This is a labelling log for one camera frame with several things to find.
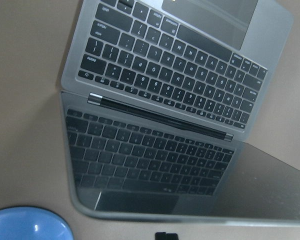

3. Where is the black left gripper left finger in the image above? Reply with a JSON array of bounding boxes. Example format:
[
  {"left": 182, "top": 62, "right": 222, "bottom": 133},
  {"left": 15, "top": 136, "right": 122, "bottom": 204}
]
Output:
[{"left": 155, "top": 232, "right": 167, "bottom": 240}]

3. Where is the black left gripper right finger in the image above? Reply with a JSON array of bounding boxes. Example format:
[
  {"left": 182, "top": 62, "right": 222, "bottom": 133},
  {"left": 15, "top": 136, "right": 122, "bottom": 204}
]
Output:
[{"left": 166, "top": 233, "right": 178, "bottom": 240}]

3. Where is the grey laptop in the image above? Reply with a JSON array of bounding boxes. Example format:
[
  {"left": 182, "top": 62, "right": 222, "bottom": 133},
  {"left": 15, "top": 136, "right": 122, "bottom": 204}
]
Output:
[{"left": 60, "top": 0, "right": 300, "bottom": 226}]

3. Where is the blue desk lamp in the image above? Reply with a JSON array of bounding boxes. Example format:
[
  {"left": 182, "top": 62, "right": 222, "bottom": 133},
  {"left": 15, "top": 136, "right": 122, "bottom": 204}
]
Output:
[{"left": 0, "top": 206, "right": 74, "bottom": 240}]

